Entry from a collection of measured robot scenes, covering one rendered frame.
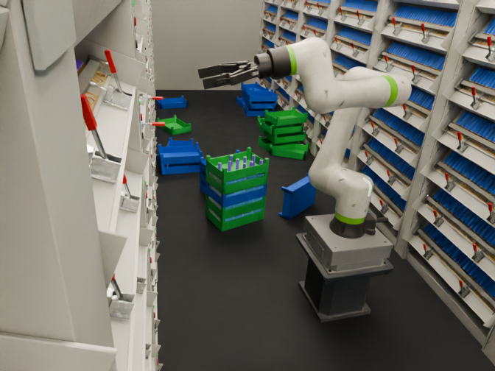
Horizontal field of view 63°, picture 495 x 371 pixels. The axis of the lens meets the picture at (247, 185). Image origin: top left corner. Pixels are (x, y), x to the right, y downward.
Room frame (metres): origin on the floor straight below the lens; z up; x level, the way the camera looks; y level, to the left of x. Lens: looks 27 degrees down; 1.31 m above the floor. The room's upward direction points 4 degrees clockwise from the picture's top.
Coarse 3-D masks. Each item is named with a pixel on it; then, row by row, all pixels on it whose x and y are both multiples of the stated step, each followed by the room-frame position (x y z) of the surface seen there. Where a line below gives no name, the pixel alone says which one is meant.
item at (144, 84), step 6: (144, 78) 1.49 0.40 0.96; (138, 84) 1.49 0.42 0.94; (144, 84) 1.49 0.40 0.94; (138, 90) 1.49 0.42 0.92; (144, 90) 1.49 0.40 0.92; (144, 96) 1.44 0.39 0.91; (144, 102) 1.36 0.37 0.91; (144, 108) 1.30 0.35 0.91; (144, 114) 1.24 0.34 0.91; (144, 120) 1.18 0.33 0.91; (144, 126) 1.13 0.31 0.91; (144, 138) 0.91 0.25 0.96; (144, 144) 0.91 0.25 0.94; (144, 150) 0.91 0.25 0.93
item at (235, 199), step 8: (208, 184) 2.10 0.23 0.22; (264, 184) 2.12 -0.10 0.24; (208, 192) 2.08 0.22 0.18; (248, 192) 2.05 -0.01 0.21; (256, 192) 2.08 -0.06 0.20; (264, 192) 2.12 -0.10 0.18; (216, 200) 2.01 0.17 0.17; (224, 200) 1.96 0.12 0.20; (232, 200) 1.99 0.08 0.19; (240, 200) 2.02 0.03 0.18
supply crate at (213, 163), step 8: (240, 152) 2.25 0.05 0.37; (248, 152) 2.26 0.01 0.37; (208, 160) 2.10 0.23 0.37; (216, 160) 2.15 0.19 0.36; (224, 160) 2.18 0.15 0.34; (240, 160) 2.24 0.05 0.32; (248, 160) 2.25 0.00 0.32; (256, 160) 2.22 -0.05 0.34; (264, 160) 2.13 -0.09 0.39; (208, 168) 2.09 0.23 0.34; (216, 168) 2.02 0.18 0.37; (224, 168) 1.96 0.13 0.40; (232, 168) 2.13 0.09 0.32; (240, 168) 2.14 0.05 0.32; (248, 168) 2.04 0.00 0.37; (256, 168) 2.08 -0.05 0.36; (264, 168) 2.11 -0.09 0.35; (216, 176) 2.02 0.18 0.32; (224, 176) 1.95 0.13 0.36; (232, 176) 1.98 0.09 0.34; (240, 176) 2.01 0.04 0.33
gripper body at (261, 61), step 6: (258, 54) 1.27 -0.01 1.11; (264, 54) 1.27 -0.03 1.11; (258, 60) 1.25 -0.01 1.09; (264, 60) 1.25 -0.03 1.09; (240, 66) 1.27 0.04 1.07; (252, 66) 1.25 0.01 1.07; (258, 66) 1.24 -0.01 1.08; (264, 66) 1.25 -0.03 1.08; (270, 66) 1.25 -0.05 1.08; (264, 72) 1.25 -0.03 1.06; (270, 72) 1.25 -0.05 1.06; (264, 78) 1.27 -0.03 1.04
